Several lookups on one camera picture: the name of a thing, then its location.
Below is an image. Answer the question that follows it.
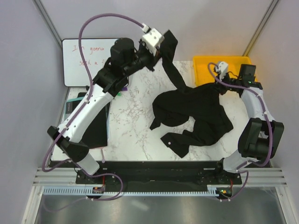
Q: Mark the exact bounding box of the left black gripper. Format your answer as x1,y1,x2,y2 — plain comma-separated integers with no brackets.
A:
126,39,166,77

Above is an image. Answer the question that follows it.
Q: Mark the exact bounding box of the black long sleeve shirt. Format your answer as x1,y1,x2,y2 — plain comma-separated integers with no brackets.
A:
149,30,234,158

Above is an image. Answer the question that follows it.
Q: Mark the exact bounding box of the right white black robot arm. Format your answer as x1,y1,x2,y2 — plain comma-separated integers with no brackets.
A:
210,61,284,184

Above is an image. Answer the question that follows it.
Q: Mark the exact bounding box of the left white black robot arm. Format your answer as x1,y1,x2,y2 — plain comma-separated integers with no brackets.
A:
48,35,164,183

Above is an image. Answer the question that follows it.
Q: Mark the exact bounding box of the yellow plastic bin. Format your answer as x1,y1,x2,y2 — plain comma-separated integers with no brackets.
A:
192,55,259,87

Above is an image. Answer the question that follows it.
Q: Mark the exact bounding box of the white whiteboard with red writing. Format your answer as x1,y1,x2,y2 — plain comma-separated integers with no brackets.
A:
62,38,117,87

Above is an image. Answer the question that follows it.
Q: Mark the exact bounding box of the teal and white packaging board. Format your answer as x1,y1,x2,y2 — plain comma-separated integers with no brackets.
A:
63,97,84,123

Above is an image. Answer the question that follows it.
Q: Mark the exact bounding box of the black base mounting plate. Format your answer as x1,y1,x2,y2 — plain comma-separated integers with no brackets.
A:
76,161,242,193

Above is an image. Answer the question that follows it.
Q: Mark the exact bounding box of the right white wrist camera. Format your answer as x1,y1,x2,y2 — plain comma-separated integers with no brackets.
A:
215,61,228,80

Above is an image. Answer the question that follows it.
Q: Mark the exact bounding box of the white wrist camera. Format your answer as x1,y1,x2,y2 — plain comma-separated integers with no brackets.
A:
142,28,164,56
215,61,228,80

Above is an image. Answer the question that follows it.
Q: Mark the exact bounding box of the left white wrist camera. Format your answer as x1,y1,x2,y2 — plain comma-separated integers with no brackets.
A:
142,28,164,56

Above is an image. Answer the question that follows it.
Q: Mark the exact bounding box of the aluminium frame rail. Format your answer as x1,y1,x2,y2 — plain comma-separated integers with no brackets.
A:
34,168,286,187

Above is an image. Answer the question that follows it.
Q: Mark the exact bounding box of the white slotted cable duct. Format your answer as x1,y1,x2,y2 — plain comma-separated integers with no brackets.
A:
43,186,226,196

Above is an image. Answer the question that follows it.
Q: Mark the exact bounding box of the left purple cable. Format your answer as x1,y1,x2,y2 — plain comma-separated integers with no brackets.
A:
42,14,147,212

